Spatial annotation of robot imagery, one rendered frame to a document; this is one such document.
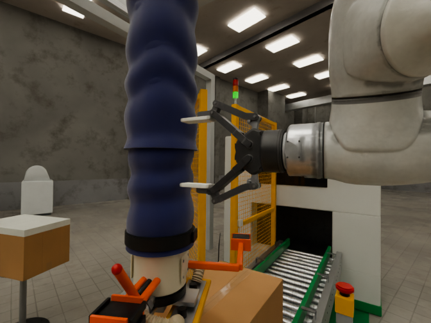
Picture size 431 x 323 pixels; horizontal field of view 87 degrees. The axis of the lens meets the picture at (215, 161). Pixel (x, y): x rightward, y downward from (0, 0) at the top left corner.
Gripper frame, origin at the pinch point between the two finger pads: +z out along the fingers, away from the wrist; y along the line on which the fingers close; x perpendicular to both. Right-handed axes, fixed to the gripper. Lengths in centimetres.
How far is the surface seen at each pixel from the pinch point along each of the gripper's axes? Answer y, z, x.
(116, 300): 35.5, 18.6, -2.4
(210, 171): 15, 172, 319
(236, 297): 63, 12, 57
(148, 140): -4.3, 19.5, 8.2
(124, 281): 29.2, 14.5, -3.7
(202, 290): 48, 14, 30
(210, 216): 96, 171, 320
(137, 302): 35.3, 13.6, -0.5
